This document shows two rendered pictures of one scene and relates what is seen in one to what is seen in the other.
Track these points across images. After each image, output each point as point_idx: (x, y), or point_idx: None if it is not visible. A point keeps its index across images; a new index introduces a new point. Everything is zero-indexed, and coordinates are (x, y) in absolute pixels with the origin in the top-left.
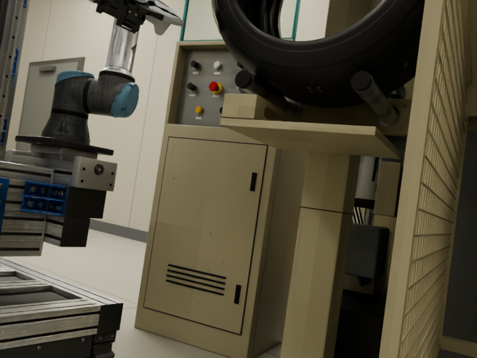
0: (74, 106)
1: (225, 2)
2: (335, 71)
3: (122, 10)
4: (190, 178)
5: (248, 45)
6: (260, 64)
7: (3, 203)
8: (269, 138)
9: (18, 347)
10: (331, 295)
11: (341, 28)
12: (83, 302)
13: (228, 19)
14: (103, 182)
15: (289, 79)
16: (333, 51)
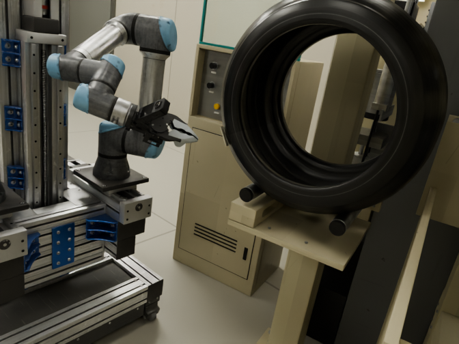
0: (115, 152)
1: (232, 129)
2: (318, 210)
3: (147, 134)
4: (210, 164)
5: (250, 171)
6: (259, 185)
7: (73, 239)
8: None
9: (96, 327)
10: (308, 302)
11: (335, 106)
12: (136, 284)
13: (235, 144)
14: (143, 213)
15: (282, 202)
16: (317, 201)
